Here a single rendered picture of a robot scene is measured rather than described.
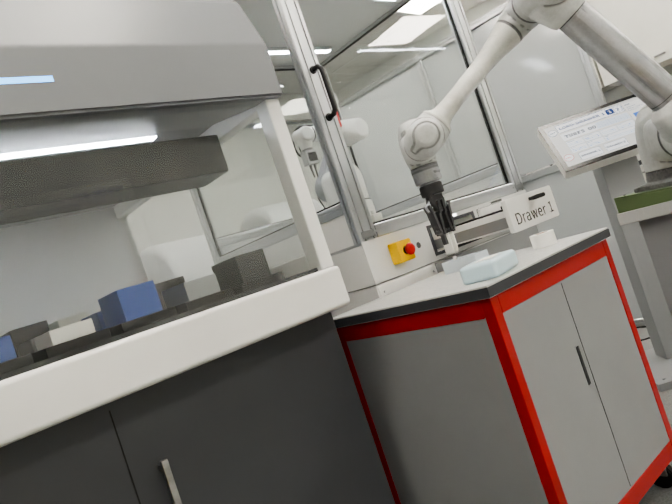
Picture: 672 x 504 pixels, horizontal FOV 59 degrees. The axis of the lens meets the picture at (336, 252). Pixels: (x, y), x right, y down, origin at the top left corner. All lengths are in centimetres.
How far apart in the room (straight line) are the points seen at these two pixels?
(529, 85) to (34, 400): 331
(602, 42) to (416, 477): 134
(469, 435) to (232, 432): 58
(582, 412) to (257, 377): 79
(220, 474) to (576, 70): 306
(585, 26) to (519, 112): 201
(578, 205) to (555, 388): 241
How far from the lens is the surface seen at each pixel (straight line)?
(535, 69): 390
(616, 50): 198
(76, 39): 141
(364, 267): 195
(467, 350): 146
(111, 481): 130
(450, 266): 194
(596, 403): 168
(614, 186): 292
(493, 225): 202
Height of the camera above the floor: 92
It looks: 1 degrees up
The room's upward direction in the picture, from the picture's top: 19 degrees counter-clockwise
